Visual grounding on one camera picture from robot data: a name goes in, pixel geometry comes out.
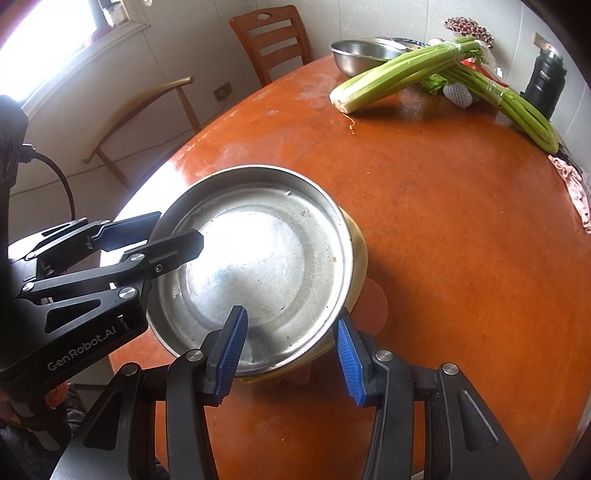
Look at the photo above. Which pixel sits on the wooden slat-back chair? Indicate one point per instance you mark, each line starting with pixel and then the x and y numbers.
pixel 272 41

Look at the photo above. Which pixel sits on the dried lotus pod bunch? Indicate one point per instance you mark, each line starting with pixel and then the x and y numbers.
pixel 466 26

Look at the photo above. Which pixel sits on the curved light wooden chair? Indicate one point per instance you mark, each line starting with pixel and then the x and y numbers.
pixel 152 92

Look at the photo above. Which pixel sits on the wall outlet behind thermos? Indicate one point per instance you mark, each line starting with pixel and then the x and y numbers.
pixel 542 41

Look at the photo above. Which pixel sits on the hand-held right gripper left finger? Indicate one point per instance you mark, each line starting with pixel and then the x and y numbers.
pixel 231 355

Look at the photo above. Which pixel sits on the white plastic bag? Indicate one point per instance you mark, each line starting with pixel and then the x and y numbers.
pixel 489 57

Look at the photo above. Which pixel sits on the round steel pan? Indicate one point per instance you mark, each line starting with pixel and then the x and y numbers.
pixel 258 258

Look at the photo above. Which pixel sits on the window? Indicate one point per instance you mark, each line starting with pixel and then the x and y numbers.
pixel 69 27

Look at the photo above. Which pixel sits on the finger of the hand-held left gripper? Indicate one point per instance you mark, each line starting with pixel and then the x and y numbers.
pixel 175 251
pixel 124 230

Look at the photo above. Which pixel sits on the pink crumpled cloth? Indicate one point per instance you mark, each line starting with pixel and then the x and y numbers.
pixel 575 184

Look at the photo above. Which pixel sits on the low wall socket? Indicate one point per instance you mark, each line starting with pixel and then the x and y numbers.
pixel 223 91

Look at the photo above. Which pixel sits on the yellow shell-shaped plate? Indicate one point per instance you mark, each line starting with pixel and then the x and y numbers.
pixel 359 263

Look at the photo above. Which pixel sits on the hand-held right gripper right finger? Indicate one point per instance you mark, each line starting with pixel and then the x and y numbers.
pixel 351 364

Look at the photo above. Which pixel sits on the celery bunch with root end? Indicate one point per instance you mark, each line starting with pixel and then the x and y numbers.
pixel 392 76

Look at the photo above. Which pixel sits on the black thermos bottle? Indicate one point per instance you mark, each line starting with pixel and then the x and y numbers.
pixel 545 83

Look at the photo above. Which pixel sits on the dark patterned dish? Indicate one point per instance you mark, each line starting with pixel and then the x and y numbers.
pixel 406 44

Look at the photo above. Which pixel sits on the steel basin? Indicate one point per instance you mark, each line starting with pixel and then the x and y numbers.
pixel 360 55

